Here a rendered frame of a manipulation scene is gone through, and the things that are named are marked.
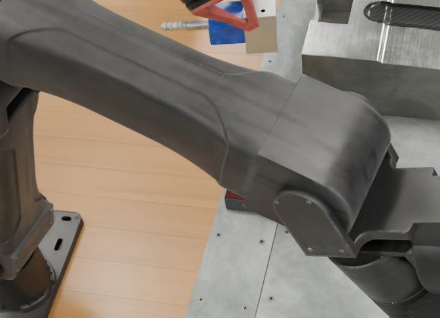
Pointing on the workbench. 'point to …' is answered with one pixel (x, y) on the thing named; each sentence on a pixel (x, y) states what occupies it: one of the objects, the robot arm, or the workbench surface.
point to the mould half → (379, 54)
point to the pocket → (333, 8)
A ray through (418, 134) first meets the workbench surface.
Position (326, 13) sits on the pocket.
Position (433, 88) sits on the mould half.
